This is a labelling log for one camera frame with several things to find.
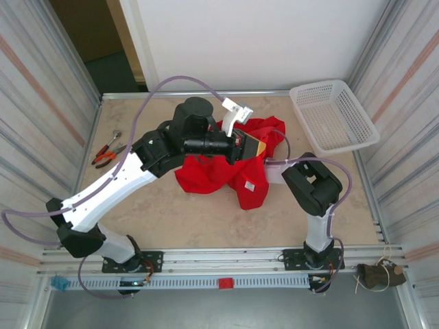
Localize red t-shirt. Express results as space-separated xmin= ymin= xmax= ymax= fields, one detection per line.
xmin=174 ymin=115 xmax=287 ymax=210

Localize white plastic basket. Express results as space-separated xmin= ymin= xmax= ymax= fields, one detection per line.
xmin=289 ymin=79 xmax=381 ymax=155

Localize small circuit board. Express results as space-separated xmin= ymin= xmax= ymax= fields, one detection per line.
xmin=119 ymin=279 xmax=152 ymax=288
xmin=307 ymin=273 xmax=333 ymax=286

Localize grey metal sheet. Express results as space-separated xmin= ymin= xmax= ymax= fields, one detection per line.
xmin=43 ymin=289 xmax=418 ymax=329

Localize small blue block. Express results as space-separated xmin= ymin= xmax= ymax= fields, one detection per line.
xmin=50 ymin=276 xmax=69 ymax=292

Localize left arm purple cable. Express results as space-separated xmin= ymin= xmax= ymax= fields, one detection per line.
xmin=1 ymin=75 xmax=226 ymax=300

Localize orange-handled pliers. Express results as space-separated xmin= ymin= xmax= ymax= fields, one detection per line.
xmin=91 ymin=144 xmax=128 ymax=169

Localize white door frame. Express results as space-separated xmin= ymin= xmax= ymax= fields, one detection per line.
xmin=118 ymin=0 xmax=161 ymax=93

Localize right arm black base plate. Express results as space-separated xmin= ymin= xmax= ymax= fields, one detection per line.
xmin=283 ymin=248 xmax=346 ymax=271

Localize white slotted cable duct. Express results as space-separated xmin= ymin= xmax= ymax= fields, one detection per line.
xmin=64 ymin=276 xmax=311 ymax=291

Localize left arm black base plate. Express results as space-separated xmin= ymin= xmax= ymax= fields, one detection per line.
xmin=102 ymin=251 xmax=164 ymax=274

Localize brown drawstring pouch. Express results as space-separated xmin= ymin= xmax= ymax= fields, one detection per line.
xmin=355 ymin=245 xmax=408 ymax=293

